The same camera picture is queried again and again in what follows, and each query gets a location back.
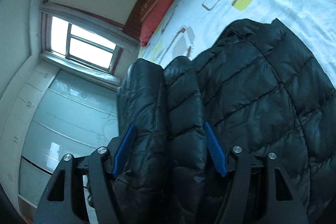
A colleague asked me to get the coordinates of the window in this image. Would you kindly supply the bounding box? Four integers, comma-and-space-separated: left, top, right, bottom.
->
42, 15, 124, 73

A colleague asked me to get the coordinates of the glossy white wardrobe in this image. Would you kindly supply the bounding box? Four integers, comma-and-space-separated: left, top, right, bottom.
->
0, 61, 121, 219

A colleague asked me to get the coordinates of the orange patterned pillow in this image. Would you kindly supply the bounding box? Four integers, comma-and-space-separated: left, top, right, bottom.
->
140, 0, 160, 23

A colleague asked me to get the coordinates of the black puffer jacket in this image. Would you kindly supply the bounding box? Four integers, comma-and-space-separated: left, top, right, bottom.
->
115, 18, 336, 224

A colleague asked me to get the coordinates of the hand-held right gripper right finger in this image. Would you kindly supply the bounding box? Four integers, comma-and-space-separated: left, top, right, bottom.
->
204, 122, 309, 224

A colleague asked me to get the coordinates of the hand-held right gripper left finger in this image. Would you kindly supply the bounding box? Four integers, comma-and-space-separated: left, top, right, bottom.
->
33, 123, 137, 224

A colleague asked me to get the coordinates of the red pillow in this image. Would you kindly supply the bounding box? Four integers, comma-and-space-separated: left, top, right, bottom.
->
139, 0, 189, 47

